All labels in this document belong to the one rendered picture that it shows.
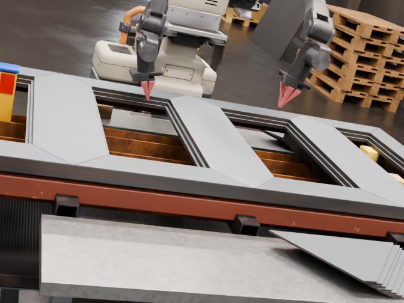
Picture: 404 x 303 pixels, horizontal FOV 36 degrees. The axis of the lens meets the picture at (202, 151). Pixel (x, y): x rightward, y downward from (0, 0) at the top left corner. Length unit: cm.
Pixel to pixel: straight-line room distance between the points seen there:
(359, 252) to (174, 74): 126
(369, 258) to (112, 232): 61
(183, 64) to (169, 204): 111
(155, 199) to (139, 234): 12
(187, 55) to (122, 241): 133
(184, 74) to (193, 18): 23
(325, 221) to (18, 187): 78
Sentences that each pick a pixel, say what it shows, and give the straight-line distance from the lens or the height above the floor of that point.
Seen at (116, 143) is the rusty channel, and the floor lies 71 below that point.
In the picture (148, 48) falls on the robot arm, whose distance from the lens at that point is 193.
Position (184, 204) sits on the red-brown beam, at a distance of 153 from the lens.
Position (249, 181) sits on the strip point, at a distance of 159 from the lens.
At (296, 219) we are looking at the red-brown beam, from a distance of 165.
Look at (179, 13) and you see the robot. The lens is 247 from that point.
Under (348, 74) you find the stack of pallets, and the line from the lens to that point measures 678.
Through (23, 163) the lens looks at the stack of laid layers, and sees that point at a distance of 145.
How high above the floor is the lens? 143
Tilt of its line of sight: 20 degrees down
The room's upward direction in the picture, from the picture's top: 15 degrees clockwise
